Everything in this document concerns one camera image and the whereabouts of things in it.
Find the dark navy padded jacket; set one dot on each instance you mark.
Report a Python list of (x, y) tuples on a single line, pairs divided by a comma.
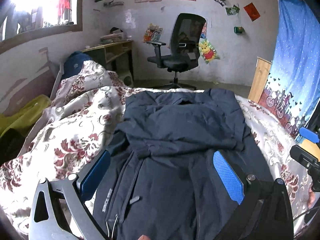
[(175, 135)]

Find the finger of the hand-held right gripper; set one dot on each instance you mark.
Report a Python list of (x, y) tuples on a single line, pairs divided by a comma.
[(309, 135), (303, 155)]

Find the red envelope on wall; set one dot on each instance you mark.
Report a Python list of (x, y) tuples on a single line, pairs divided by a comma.
[(252, 11)]

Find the black mesh office chair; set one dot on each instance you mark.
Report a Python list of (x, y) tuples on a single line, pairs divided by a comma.
[(185, 35)]

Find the yellow cushion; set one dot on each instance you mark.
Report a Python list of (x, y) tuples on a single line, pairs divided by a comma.
[(310, 147)]

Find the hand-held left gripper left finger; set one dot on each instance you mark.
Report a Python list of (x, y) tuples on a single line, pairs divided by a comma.
[(96, 171)]

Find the cartoon character wall poster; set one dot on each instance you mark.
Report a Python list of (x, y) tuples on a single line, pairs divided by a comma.
[(204, 31)]

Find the floral cream and red bedspread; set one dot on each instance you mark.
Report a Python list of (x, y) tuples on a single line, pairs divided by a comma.
[(62, 135)]

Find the blue starry printed curtain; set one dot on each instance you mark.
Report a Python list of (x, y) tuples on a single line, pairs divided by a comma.
[(295, 55)]

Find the upright wooden board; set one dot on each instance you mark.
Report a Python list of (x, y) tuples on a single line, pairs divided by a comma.
[(260, 80)]

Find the person's left hand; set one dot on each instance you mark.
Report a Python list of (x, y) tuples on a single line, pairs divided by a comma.
[(144, 237)]

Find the yellow bear wall poster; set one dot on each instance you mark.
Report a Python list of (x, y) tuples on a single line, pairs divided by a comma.
[(208, 51)]

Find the person's right hand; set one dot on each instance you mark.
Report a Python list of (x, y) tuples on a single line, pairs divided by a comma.
[(313, 200)]

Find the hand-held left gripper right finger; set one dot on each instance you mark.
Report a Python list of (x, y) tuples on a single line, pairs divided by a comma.
[(228, 177)]

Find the small wall shelf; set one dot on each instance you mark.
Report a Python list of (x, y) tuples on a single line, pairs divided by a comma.
[(113, 3)]

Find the wooden desk with shelves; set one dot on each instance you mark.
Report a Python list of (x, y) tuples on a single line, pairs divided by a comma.
[(115, 48)]

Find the black and white wall photos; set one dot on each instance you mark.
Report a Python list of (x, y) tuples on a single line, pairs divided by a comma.
[(219, 0)]

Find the pile of books and papers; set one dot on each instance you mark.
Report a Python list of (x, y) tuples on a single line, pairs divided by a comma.
[(112, 36)]

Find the wooden framed window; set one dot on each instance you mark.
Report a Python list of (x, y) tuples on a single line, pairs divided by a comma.
[(37, 5)]

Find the yellow-green cloth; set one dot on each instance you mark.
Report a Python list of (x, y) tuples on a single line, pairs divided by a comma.
[(25, 112)]

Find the green wall photo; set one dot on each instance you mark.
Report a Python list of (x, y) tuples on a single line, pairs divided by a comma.
[(232, 10)]

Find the dark blue pillow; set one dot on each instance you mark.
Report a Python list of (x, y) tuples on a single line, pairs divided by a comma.
[(75, 63)]

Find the white bed frame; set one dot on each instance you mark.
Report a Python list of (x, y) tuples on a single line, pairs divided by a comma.
[(56, 80)]

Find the small green wall box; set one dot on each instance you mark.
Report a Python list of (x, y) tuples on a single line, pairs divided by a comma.
[(239, 30)]

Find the colourful comic wall poster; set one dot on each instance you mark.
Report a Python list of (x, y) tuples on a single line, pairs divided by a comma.
[(153, 33)]

